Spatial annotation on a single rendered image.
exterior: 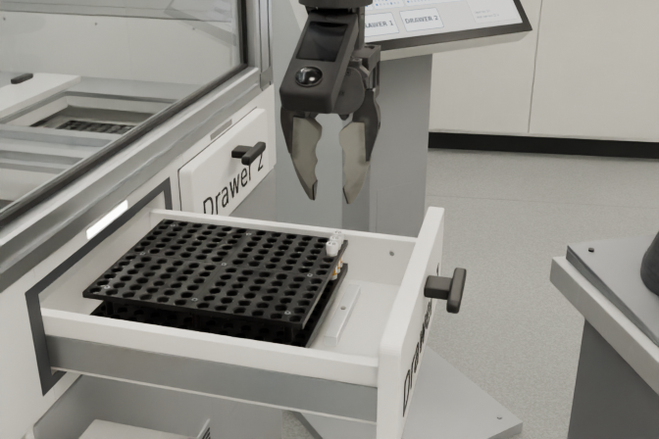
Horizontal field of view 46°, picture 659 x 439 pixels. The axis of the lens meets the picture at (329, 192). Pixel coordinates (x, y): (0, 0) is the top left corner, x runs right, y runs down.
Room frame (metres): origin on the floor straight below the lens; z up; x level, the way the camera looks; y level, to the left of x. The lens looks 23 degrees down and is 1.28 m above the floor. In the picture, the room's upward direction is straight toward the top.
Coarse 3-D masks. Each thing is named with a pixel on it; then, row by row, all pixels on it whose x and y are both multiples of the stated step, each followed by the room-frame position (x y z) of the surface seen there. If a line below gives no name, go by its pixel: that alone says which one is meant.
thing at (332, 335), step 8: (352, 288) 0.75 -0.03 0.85; (360, 288) 0.75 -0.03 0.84; (344, 296) 0.73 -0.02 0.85; (352, 296) 0.73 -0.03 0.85; (344, 304) 0.71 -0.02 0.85; (352, 304) 0.71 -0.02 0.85; (336, 312) 0.70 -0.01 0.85; (344, 312) 0.70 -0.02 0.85; (336, 320) 0.68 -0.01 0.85; (344, 320) 0.68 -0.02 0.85; (328, 328) 0.66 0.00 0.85; (336, 328) 0.66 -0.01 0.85; (344, 328) 0.68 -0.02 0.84; (328, 336) 0.65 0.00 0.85; (336, 336) 0.65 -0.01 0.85; (328, 344) 0.65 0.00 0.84; (336, 344) 0.65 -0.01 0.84
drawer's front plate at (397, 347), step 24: (432, 216) 0.76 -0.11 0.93; (432, 240) 0.70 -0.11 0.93; (408, 264) 0.65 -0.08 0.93; (432, 264) 0.70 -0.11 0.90; (408, 288) 0.61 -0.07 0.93; (408, 312) 0.57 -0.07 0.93; (432, 312) 0.73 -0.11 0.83; (384, 336) 0.53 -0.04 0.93; (408, 336) 0.55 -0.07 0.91; (384, 360) 0.51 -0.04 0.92; (408, 360) 0.56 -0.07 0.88; (384, 384) 0.51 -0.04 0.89; (408, 384) 0.57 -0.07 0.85; (384, 408) 0.51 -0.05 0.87; (408, 408) 0.57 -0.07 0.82; (384, 432) 0.51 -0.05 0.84
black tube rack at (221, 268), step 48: (144, 240) 0.76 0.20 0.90; (192, 240) 0.76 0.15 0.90; (240, 240) 0.76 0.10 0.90; (288, 240) 0.76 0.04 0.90; (96, 288) 0.66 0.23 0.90; (144, 288) 0.66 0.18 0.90; (192, 288) 0.66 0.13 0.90; (240, 288) 0.65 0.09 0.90; (288, 288) 0.65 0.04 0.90; (336, 288) 0.71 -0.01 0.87; (240, 336) 0.62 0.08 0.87; (288, 336) 0.61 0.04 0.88
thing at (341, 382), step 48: (384, 240) 0.78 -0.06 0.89; (48, 288) 0.67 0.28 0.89; (384, 288) 0.77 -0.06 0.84; (48, 336) 0.61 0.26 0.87; (96, 336) 0.60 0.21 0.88; (144, 336) 0.59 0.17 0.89; (192, 336) 0.58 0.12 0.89; (144, 384) 0.59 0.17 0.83; (192, 384) 0.58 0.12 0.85; (240, 384) 0.56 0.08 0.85; (288, 384) 0.55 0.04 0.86; (336, 384) 0.54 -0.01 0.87
